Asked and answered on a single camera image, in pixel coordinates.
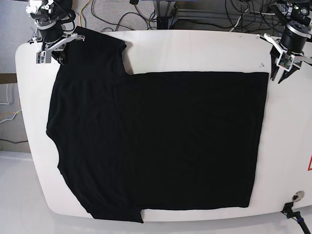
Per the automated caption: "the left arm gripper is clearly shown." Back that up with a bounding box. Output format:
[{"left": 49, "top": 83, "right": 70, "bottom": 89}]
[{"left": 264, "top": 20, "right": 312, "bottom": 84}]

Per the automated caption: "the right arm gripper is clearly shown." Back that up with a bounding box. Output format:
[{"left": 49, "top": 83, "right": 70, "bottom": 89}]
[{"left": 31, "top": 23, "right": 85, "bottom": 65}]

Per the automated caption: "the black T-shirt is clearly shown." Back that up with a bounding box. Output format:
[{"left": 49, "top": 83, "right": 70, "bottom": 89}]
[{"left": 46, "top": 27, "right": 268, "bottom": 223}]

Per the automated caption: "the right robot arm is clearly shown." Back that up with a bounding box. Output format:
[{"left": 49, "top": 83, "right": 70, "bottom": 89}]
[{"left": 25, "top": 0, "right": 85, "bottom": 65}]

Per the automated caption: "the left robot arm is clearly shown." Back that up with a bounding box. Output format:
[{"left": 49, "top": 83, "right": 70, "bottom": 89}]
[{"left": 259, "top": 0, "right": 312, "bottom": 83}]

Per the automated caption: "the black table leg column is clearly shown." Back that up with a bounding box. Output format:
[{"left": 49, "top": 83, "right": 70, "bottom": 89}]
[{"left": 156, "top": 16, "right": 174, "bottom": 30}]

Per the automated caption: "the red warning triangle sticker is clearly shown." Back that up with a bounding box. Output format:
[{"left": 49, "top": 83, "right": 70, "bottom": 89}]
[{"left": 308, "top": 156, "right": 312, "bottom": 171}]

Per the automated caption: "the silver table grommet right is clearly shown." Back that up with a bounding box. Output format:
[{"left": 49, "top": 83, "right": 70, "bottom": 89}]
[{"left": 292, "top": 191, "right": 305, "bottom": 202}]

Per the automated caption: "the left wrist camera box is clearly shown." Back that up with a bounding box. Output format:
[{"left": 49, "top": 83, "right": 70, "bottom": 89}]
[{"left": 277, "top": 52, "right": 295, "bottom": 72}]

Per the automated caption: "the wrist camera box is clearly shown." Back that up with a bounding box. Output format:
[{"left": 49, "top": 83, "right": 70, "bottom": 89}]
[
  {"left": 277, "top": 52, "right": 295, "bottom": 72},
  {"left": 36, "top": 51, "right": 52, "bottom": 64}
]

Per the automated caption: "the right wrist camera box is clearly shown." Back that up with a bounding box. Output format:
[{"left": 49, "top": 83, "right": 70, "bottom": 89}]
[{"left": 36, "top": 51, "right": 52, "bottom": 64}]

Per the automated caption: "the yellow cable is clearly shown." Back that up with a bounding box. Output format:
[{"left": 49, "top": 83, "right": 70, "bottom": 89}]
[{"left": 78, "top": 0, "right": 91, "bottom": 27}]

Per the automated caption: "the white floor cable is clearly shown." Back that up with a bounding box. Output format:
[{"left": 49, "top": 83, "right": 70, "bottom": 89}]
[{"left": 0, "top": 83, "right": 17, "bottom": 106}]

